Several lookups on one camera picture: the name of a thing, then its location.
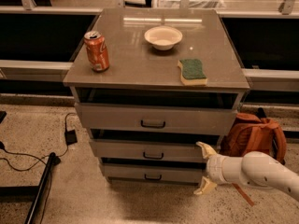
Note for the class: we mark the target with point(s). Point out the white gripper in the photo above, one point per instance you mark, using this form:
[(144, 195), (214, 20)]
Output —
[(213, 168)]

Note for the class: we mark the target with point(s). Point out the grey drawer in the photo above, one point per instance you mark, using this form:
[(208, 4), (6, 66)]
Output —
[(147, 151), (151, 173), (155, 119)]

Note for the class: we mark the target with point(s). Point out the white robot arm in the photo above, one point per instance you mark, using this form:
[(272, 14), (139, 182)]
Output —
[(255, 170)]

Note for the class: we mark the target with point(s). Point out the grey bottom drawer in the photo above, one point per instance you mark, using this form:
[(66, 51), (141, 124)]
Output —
[(151, 173)]

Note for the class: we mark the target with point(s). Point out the grey drawer cabinet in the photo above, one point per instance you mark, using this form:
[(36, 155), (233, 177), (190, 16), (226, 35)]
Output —
[(139, 74)]

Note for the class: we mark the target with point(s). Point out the grey top drawer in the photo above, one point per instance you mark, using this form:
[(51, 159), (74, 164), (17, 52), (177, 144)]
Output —
[(155, 119)]

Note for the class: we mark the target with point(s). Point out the orange backpack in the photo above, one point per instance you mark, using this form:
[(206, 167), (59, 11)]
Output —
[(255, 133)]

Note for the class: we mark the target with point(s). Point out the green yellow sponge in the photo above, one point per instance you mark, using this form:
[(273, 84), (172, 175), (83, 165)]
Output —
[(191, 72)]

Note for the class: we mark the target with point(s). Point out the white bowl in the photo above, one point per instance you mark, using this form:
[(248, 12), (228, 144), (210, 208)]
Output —
[(163, 37)]

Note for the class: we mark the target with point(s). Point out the black power adapter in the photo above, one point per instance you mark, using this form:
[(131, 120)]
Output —
[(70, 137)]

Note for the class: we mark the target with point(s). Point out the orange soda can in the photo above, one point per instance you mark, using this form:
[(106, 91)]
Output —
[(96, 48)]

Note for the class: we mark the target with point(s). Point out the black stand leg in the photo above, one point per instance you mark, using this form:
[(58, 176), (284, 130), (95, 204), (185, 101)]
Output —
[(36, 196)]

